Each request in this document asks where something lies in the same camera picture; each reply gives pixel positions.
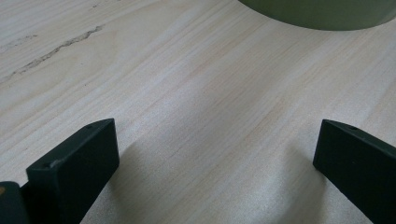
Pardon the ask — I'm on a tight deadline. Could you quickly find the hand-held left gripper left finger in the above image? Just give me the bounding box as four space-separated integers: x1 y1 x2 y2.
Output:
26 118 120 224

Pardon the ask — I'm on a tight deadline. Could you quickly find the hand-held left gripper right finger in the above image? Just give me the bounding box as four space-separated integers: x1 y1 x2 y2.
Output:
312 119 396 224

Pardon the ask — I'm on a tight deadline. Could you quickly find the green plastic trash bin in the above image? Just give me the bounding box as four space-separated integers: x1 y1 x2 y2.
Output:
237 0 396 32

